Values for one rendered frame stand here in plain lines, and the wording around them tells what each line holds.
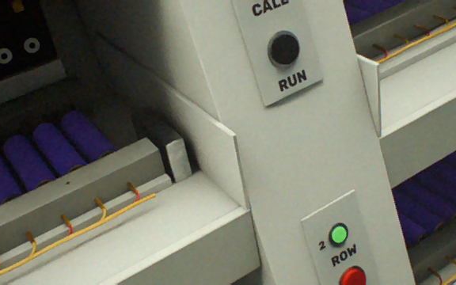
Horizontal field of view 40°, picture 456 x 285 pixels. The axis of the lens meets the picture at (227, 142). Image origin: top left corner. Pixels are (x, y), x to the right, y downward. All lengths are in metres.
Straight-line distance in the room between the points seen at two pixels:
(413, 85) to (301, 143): 0.11
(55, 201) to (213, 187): 0.09
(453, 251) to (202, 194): 0.27
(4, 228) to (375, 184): 0.22
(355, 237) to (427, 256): 0.16
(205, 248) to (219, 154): 0.05
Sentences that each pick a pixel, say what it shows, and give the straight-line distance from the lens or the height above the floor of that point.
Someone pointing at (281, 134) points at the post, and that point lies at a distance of 0.35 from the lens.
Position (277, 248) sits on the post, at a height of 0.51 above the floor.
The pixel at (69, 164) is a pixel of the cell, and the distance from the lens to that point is 0.39.
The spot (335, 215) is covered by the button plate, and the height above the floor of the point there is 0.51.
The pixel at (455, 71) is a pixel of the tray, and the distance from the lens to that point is 0.46.
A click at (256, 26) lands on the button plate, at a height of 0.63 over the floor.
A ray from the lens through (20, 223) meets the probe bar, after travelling 0.36.
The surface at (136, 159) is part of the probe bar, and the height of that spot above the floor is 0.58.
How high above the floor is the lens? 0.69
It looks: 19 degrees down
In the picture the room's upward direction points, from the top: 19 degrees counter-clockwise
